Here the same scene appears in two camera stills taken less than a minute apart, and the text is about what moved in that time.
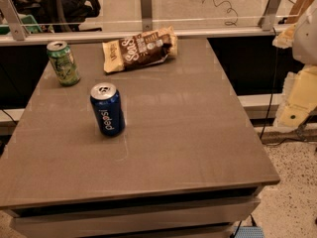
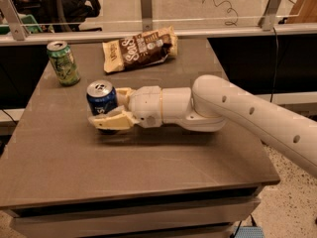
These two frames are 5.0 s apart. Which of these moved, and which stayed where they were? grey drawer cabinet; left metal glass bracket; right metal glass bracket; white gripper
Moved: white gripper
Stayed: grey drawer cabinet; left metal glass bracket; right metal glass bracket
